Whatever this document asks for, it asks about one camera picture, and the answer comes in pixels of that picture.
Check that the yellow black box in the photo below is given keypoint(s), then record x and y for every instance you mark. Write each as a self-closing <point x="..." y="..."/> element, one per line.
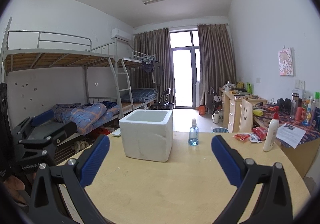
<point x="240" y="85"/>

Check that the orange bag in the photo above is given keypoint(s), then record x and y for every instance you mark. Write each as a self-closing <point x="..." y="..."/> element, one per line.
<point x="202" y="110"/>

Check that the white foam box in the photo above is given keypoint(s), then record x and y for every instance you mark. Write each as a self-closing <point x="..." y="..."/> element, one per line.
<point x="145" y="139"/>

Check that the printed paper sheet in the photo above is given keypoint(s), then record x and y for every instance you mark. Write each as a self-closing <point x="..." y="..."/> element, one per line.
<point x="290" y="135"/>

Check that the person's left hand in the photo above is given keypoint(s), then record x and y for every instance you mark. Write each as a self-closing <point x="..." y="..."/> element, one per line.
<point x="16" y="186"/>

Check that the white pump lotion bottle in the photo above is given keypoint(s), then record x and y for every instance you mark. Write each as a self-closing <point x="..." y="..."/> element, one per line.
<point x="270" y="136"/>

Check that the patterned tablecloth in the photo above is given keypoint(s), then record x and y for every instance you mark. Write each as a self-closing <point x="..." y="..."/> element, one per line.
<point x="312" y="136"/>

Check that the red and white snack packet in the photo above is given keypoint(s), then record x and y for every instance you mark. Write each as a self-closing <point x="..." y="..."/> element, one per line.
<point x="258" y="132"/>

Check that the white thermos jug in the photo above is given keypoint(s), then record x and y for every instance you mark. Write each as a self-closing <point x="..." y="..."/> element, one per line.
<point x="216" y="117"/>

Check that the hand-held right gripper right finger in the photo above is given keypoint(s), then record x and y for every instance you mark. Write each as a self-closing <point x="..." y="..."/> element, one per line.
<point x="225" y="161"/>

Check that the glass balcony door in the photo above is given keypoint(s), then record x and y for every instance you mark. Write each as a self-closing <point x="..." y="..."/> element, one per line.
<point x="183" y="76"/>

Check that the white air conditioner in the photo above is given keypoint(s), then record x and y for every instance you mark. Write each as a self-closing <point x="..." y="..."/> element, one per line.
<point x="121" y="34"/>

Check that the light wooden drawer desk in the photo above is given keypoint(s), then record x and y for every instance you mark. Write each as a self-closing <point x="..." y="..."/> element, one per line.
<point x="231" y="111"/>

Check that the brown curtain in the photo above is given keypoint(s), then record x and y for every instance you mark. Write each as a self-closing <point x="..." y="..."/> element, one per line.
<point x="216" y="64"/>
<point x="152" y="64"/>

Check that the wooden smiley chair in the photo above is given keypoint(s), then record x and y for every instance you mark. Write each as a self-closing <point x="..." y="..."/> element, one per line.
<point x="246" y="114"/>

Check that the black trolley cart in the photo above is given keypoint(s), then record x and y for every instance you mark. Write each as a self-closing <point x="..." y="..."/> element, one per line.
<point x="213" y="100"/>

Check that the black pouch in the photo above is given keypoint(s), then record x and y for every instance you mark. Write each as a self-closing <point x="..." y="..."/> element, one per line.
<point x="283" y="105"/>

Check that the blue plaid mattress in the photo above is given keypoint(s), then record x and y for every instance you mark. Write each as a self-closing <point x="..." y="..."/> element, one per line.
<point x="140" y="95"/>

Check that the light wooden side desk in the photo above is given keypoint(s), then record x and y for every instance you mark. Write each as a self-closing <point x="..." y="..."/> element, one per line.
<point x="300" y="159"/>

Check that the row of toiletry bottles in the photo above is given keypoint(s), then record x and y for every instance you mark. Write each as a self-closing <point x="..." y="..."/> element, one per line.
<point x="310" y="114"/>

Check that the double wall socket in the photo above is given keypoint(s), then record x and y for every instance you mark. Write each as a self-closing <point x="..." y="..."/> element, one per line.
<point x="299" y="84"/>

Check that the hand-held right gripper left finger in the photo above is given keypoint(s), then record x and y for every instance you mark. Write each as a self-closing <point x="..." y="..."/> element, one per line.
<point x="95" y="161"/>

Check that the steel thermos flask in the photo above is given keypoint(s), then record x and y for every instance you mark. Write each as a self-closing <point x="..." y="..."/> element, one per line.
<point x="294" y="104"/>

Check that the blue spray bottle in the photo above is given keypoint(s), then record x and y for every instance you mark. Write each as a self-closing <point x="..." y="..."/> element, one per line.
<point x="193" y="136"/>

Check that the dark hanging clothes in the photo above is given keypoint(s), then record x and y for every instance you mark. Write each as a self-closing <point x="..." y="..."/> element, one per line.
<point x="147" y="67"/>

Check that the grey metal bunk bed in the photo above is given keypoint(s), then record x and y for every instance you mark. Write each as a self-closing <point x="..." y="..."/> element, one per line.
<point x="50" y="60"/>
<point x="132" y="59"/>

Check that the yellow plastic case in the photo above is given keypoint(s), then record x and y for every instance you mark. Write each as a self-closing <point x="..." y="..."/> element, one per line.
<point x="258" y="113"/>

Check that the blue patterned quilt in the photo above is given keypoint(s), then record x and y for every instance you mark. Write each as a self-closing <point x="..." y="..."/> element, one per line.
<point x="87" y="116"/>

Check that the small white flat device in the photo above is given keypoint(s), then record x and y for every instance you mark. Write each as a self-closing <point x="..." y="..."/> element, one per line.
<point x="116" y="133"/>

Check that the black folding chair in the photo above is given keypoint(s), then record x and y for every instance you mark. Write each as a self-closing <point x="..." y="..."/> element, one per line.
<point x="163" y="99"/>

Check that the blue waste bin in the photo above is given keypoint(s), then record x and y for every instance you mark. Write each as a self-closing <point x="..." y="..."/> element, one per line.
<point x="220" y="130"/>

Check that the cartoon wall picture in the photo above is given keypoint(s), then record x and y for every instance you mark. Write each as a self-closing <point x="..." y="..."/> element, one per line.
<point x="286" y="62"/>

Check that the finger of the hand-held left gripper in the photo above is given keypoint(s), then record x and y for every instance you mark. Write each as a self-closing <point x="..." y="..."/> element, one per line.
<point x="63" y="131"/>
<point x="42" y="117"/>

